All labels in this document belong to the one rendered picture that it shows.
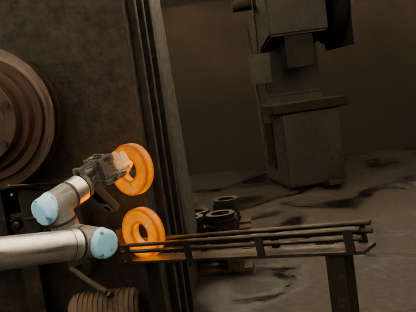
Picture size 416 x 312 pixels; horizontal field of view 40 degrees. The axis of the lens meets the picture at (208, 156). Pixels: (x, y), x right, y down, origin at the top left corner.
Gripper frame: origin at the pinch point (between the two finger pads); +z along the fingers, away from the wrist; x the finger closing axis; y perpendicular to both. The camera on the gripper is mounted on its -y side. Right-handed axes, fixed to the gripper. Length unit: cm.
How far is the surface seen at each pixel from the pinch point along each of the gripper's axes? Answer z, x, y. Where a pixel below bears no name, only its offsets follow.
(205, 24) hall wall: 524, 350, -27
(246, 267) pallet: 127, 75, -128
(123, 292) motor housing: -15.4, 6.0, -36.8
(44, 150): -5.4, 31.1, 7.9
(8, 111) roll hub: -12.0, 31.4, 24.0
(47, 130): -2.7, 29.4, 13.6
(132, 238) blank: -6.9, 3.4, -22.5
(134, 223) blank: -5.6, 1.6, -17.7
